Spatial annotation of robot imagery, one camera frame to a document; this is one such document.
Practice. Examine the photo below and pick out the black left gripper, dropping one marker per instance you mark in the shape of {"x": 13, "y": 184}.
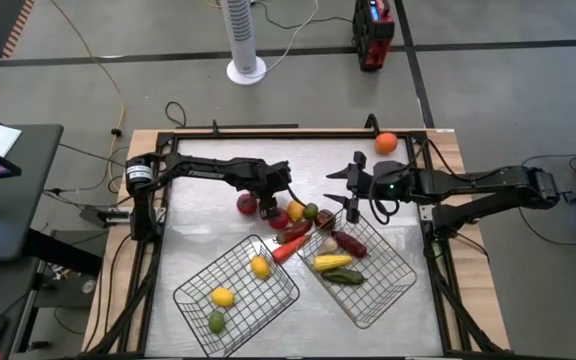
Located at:
{"x": 273, "y": 177}

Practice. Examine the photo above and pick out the yellow-orange mango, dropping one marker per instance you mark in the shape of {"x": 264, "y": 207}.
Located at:
{"x": 295, "y": 210}

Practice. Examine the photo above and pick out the black metal table frame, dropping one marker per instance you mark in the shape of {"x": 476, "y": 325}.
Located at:
{"x": 293, "y": 135}

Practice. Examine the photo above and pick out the white tower fan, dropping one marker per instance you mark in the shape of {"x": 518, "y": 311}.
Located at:
{"x": 242, "y": 40}

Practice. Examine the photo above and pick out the pale garlic bulb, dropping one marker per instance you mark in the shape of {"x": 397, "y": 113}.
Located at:
{"x": 329, "y": 245}

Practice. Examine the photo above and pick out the dark red apple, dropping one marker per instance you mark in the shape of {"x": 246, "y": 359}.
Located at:
{"x": 324, "y": 219}

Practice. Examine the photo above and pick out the green lime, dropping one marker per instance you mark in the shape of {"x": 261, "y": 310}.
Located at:
{"x": 310, "y": 212}
{"x": 216, "y": 321}

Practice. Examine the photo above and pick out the yellow lemon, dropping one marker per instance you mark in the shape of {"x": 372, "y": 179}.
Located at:
{"x": 260, "y": 266}
{"x": 223, "y": 297}

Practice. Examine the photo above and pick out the orange carrot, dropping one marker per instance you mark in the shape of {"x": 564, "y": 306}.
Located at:
{"x": 289, "y": 248}

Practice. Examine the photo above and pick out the orange fruit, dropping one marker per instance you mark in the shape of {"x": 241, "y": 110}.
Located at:
{"x": 386, "y": 143}

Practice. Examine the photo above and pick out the yellow corn cob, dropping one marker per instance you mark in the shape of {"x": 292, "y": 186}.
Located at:
{"x": 333, "y": 262}

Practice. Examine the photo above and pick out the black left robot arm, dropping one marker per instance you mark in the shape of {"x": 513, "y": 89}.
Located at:
{"x": 208, "y": 170}

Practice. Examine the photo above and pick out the dark red sweet potato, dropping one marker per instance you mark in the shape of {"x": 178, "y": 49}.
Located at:
{"x": 350, "y": 244}

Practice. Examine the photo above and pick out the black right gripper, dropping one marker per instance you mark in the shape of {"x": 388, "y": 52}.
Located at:
{"x": 363, "y": 182}

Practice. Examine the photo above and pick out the black desk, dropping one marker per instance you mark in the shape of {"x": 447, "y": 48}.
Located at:
{"x": 23, "y": 210}

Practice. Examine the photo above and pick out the round grey disc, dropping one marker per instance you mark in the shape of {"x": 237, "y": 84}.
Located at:
{"x": 88, "y": 286}

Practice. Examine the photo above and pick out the black hooked clamp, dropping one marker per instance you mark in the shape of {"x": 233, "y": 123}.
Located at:
{"x": 372, "y": 123}

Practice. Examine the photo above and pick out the red and black case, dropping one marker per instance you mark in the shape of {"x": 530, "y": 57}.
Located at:
{"x": 373, "y": 32}

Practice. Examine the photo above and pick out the dark green cucumber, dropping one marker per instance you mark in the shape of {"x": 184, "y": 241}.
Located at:
{"x": 344, "y": 276}

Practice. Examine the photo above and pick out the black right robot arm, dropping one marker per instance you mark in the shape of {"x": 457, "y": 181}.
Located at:
{"x": 468, "y": 182}

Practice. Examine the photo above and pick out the small black clamp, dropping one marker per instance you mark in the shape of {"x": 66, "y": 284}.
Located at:
{"x": 215, "y": 126}

